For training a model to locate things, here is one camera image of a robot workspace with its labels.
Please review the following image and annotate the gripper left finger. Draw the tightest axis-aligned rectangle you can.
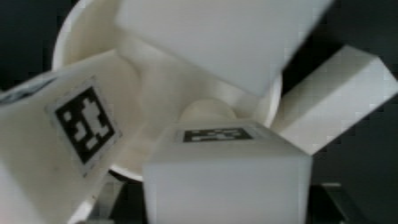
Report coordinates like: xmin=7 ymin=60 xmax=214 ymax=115
xmin=82 ymin=173 xmax=148 ymax=224

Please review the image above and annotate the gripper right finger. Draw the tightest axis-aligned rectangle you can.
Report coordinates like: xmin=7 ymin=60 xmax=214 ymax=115
xmin=308 ymin=183 xmax=372 ymax=224

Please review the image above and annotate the white stool leg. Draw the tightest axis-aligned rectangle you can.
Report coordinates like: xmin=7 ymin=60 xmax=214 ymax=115
xmin=116 ymin=0 xmax=333 ymax=95
xmin=141 ymin=120 xmax=315 ymax=224
xmin=0 ymin=51 xmax=142 ymax=224

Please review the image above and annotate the white round stool seat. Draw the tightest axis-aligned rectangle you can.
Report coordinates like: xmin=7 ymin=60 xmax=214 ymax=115
xmin=52 ymin=0 xmax=283 ymax=180

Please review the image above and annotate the white right barrier wall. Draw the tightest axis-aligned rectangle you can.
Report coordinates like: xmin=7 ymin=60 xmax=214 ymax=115
xmin=272 ymin=46 xmax=398 ymax=155

